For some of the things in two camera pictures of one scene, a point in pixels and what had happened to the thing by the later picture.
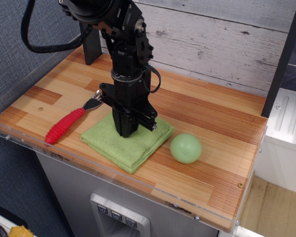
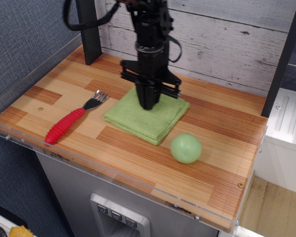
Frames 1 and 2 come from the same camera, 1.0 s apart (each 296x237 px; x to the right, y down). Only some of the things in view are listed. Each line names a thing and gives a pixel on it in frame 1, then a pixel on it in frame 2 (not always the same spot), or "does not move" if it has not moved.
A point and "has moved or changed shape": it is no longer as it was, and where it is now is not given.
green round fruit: (186, 148) does not move
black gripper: (130, 91) → (152, 67)
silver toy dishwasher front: (92, 208) does not move
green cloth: (101, 138) has moved or changed shape
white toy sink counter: (281, 159) does not move
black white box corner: (0, 216) does not move
